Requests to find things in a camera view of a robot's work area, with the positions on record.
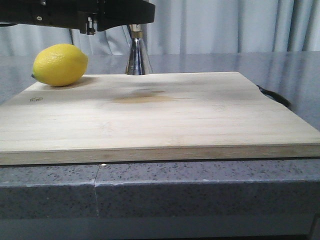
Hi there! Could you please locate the wooden cutting board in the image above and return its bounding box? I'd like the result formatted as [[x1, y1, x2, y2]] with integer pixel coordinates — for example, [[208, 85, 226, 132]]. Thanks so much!
[[0, 72, 320, 165]]

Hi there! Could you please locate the grey curtain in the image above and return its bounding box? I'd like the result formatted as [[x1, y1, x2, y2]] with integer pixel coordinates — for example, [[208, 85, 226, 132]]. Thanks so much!
[[0, 0, 320, 56]]

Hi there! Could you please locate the black cutting board handle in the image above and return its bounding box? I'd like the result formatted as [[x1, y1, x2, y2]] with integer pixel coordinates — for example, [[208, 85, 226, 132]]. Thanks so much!
[[256, 85, 291, 109]]

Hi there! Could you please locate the silver double jigger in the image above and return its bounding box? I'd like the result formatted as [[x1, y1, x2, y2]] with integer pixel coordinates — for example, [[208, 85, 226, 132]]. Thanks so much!
[[125, 24, 152, 76]]

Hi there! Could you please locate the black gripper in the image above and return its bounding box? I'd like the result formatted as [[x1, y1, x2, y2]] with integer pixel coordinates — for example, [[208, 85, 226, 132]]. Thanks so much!
[[0, 0, 156, 35]]

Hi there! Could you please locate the yellow lemon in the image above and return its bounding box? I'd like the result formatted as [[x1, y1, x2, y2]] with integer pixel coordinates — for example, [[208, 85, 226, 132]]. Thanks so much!
[[32, 43, 89, 87]]

